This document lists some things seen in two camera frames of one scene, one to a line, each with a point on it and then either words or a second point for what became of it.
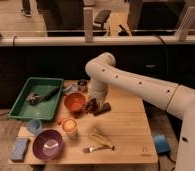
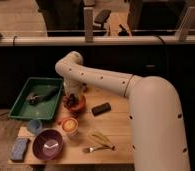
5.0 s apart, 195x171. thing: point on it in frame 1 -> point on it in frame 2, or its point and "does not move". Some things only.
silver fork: (92, 149) does not move
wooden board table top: (119, 132) does not move
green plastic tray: (38, 98) does not move
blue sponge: (18, 150) does not move
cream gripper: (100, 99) -> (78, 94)
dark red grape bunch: (91, 107) -> (72, 101)
